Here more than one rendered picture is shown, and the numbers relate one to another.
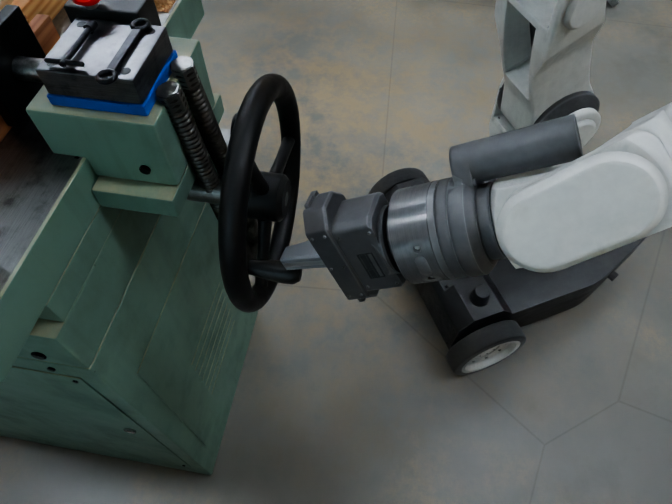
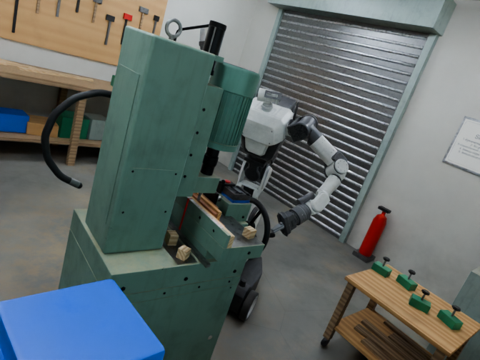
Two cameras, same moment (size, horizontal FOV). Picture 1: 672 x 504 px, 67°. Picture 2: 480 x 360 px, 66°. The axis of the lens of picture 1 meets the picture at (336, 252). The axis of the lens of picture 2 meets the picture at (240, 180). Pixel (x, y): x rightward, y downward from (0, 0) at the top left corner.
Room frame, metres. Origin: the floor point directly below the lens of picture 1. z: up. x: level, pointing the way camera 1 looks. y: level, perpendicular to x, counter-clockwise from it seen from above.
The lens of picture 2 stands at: (-0.50, 1.47, 1.52)
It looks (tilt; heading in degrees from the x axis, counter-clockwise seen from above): 17 degrees down; 307
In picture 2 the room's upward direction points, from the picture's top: 18 degrees clockwise
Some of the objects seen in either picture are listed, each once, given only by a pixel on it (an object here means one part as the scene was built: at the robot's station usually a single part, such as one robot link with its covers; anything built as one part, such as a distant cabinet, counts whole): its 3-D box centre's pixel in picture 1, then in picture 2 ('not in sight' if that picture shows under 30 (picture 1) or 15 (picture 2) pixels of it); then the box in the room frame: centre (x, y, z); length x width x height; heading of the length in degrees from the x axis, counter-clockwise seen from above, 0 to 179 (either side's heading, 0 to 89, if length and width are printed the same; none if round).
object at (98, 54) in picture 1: (111, 44); (233, 191); (0.45, 0.22, 0.99); 0.13 x 0.11 x 0.06; 170
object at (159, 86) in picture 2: not in sight; (144, 146); (0.51, 0.71, 1.16); 0.22 x 0.22 x 0.72; 80
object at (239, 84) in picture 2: not in sight; (226, 107); (0.46, 0.42, 1.35); 0.18 x 0.18 x 0.31
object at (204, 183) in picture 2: not in sight; (198, 183); (0.46, 0.44, 1.03); 0.14 x 0.07 x 0.09; 80
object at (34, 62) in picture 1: (39, 70); (214, 198); (0.46, 0.32, 0.95); 0.09 x 0.07 x 0.09; 170
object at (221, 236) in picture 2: not in sight; (186, 203); (0.48, 0.46, 0.93); 0.60 x 0.02 x 0.06; 170
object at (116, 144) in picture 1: (131, 105); (228, 206); (0.44, 0.23, 0.91); 0.15 x 0.14 x 0.09; 170
